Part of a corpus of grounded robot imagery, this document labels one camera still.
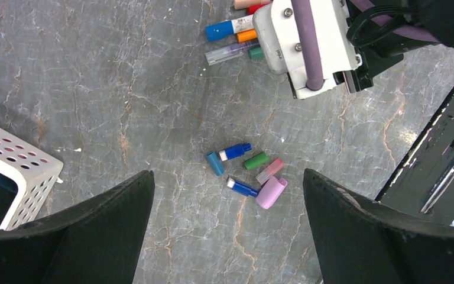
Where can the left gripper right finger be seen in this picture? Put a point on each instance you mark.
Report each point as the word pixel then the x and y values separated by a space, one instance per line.
pixel 359 240

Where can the blue cap white marker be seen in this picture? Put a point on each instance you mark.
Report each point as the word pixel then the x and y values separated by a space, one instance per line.
pixel 221 30

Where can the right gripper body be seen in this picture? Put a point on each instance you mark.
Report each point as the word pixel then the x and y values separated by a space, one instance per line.
pixel 370 31

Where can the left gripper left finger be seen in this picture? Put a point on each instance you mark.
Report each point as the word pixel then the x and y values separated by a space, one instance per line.
pixel 96 241

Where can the teal marker cap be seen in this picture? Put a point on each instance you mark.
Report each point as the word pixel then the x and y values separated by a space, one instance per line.
pixel 215 163

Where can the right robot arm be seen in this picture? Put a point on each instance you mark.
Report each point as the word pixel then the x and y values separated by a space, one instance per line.
pixel 426 23

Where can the white plastic basket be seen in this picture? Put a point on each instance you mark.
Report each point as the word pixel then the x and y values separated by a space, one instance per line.
pixel 27 175

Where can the orange cap marker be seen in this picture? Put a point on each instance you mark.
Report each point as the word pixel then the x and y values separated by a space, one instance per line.
pixel 247 35

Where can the blue whiteboard marker cap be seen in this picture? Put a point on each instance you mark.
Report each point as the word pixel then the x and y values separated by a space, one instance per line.
pixel 234 151

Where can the red cap marker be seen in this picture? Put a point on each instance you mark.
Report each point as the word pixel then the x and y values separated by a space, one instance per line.
pixel 252 9

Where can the pink highlighter cap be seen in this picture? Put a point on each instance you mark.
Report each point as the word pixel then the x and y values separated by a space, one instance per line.
pixel 270 192

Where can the green marker cap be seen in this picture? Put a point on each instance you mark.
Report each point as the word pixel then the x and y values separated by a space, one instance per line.
pixel 256 161

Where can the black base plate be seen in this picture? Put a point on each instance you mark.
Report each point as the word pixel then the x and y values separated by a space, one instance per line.
pixel 422 185

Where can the small pink pen cap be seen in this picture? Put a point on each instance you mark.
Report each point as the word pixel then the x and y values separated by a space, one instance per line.
pixel 270 171

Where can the clear cap purple pen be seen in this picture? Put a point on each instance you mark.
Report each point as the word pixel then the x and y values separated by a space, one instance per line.
pixel 230 52

